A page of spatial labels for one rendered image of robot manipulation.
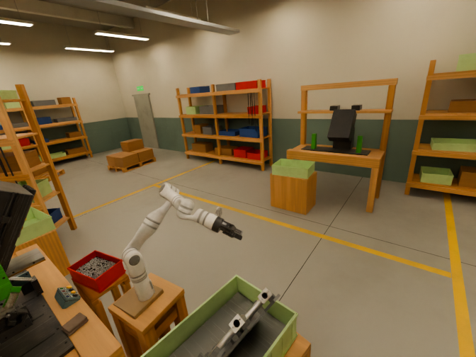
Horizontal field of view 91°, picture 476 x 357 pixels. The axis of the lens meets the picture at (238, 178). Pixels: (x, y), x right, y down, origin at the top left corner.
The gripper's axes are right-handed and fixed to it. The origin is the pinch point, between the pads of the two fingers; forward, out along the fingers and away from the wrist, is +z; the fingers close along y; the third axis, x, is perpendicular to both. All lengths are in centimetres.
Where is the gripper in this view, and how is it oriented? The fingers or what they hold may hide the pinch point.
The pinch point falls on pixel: (241, 235)
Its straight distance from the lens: 114.7
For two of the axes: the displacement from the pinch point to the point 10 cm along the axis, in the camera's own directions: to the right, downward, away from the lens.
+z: 9.0, 3.9, -2.0
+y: 0.2, -4.8, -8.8
